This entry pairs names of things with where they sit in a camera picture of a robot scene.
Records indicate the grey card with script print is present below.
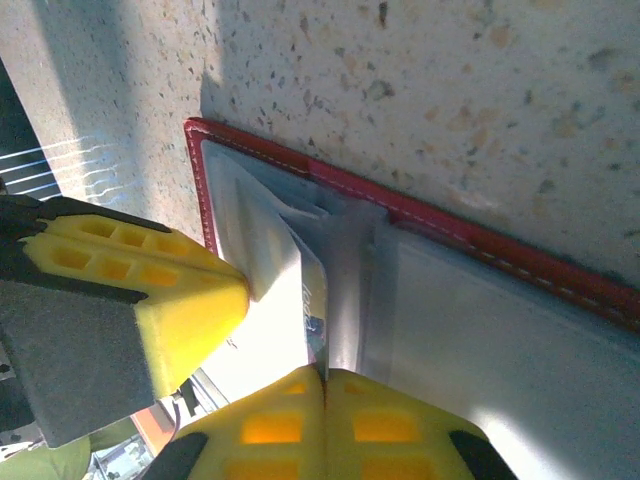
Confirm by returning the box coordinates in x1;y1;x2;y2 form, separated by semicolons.
292;234;332;384

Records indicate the red card holder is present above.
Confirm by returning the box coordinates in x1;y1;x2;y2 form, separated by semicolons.
182;115;640;480

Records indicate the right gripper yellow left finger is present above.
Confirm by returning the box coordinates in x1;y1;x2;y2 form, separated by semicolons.
154;367;327;480

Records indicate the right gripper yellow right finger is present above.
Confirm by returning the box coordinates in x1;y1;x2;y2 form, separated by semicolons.
323;368;519;480

